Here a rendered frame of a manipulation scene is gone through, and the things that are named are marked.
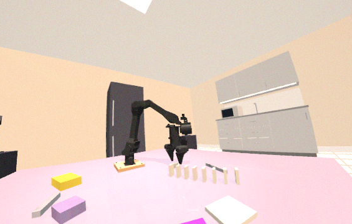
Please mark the pale purple block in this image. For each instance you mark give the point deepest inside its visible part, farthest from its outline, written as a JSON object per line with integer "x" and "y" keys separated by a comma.
{"x": 68, "y": 209}

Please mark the white rectangular bar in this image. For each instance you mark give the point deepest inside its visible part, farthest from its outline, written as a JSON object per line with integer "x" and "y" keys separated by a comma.
{"x": 39, "y": 211}

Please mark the purple flat rectangular block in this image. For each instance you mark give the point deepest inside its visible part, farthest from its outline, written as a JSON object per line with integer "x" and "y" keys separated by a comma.
{"x": 197, "y": 221}

